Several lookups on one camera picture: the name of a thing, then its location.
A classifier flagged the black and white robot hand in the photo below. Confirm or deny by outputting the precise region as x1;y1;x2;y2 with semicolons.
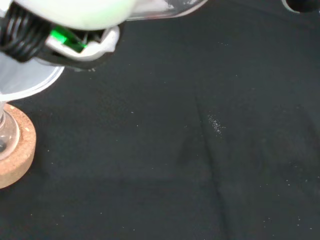
0;0;138;70

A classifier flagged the clear plastic funnel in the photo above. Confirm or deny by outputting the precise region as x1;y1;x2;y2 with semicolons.
0;51;66;102

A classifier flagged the black cloth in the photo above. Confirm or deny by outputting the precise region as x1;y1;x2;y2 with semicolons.
0;0;320;240

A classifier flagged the small round-bottom glass flask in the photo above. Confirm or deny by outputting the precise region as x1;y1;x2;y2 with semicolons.
0;99;21;161

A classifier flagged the cork ring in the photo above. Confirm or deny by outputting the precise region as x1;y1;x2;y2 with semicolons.
0;103;38;190

